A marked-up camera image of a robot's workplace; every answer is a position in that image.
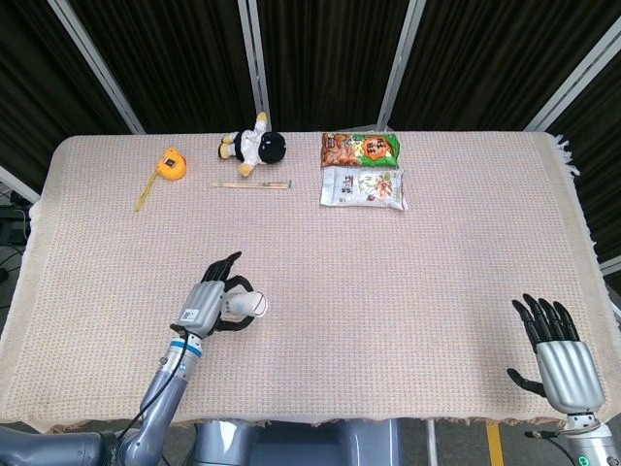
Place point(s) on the pink checked woven tablecloth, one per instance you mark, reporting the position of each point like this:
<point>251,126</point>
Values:
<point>369,291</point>

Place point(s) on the orange green snack bag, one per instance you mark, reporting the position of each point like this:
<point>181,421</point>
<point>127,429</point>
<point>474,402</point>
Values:
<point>359,150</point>

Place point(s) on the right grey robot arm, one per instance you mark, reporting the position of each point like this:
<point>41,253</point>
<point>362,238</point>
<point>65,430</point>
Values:
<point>599,446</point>

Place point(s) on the grey metal frame post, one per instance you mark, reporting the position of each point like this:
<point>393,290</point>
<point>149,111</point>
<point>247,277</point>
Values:
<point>97,63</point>
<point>577,77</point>
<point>254,58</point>
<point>402,63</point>
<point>19,183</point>
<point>612,265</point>

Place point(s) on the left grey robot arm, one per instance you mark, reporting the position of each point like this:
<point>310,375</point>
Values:
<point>162,388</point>

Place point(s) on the wooden chopstick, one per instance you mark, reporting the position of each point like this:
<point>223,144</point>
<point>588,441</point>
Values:
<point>242,184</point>
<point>242,187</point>

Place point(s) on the white snack bag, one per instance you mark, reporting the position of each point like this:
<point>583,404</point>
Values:
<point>361,189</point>

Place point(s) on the orange tape measure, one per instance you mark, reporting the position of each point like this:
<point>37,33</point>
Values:
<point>173,165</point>

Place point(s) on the metal table leg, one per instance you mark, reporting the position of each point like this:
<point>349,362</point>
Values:
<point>432,444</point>

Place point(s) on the grey robot torso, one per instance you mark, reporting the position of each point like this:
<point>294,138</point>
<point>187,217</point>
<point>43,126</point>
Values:
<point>223,446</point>

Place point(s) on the black white plush toy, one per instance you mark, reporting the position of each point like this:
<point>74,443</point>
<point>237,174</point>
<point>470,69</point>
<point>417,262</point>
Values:
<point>271,145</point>

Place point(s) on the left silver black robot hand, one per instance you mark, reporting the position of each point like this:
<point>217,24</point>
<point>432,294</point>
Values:
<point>204,306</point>

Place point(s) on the white printed paper cup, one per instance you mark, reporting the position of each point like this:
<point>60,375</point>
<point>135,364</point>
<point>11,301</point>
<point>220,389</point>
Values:
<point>243,303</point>

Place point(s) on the dark brown curtain panel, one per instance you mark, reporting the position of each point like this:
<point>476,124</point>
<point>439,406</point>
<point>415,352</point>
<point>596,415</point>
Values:
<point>29,82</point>
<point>330,58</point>
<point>174,58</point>
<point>495,58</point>
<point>597,170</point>

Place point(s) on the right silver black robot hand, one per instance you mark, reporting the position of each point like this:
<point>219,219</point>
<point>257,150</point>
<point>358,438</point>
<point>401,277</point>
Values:
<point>567,369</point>

